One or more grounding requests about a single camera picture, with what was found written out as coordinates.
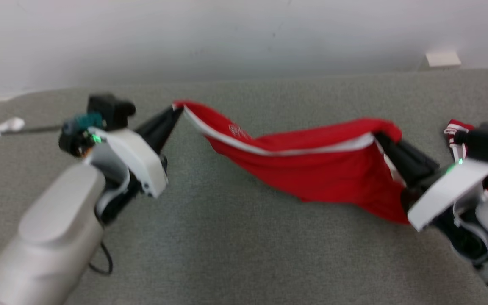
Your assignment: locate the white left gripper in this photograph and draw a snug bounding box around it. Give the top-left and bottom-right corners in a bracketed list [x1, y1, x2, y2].
[58, 107, 184, 199]

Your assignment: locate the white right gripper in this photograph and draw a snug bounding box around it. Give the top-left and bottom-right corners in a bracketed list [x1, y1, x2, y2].
[374, 133, 488, 232]

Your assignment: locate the red garment with white band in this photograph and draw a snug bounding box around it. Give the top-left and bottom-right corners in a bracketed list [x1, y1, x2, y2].
[172, 100, 410, 224]

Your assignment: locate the white wall box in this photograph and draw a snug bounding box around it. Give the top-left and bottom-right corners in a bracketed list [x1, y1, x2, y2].
[425, 52, 461, 68]

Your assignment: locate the white cable label tag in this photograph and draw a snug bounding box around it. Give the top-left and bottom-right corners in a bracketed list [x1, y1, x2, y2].
[0, 118, 25, 139]

